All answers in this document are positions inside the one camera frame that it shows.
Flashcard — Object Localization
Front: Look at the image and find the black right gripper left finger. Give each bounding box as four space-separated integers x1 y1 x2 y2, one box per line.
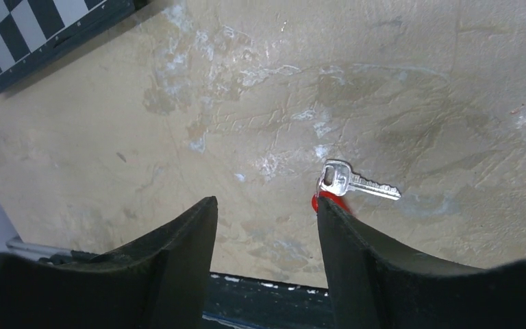
0 197 218 328

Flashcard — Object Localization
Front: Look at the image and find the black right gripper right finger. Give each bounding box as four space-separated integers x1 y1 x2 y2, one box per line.
317 197 526 328

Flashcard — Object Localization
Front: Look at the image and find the red key tag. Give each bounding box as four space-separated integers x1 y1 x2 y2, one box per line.
311 191 351 214

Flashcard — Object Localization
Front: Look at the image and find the silver key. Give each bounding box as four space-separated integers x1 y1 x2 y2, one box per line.
317 159 401 201

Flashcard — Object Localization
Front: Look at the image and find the black white chessboard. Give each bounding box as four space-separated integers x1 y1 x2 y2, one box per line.
0 0 147 94

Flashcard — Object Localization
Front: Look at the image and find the black table front rail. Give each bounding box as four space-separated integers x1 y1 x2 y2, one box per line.
201 272 335 328

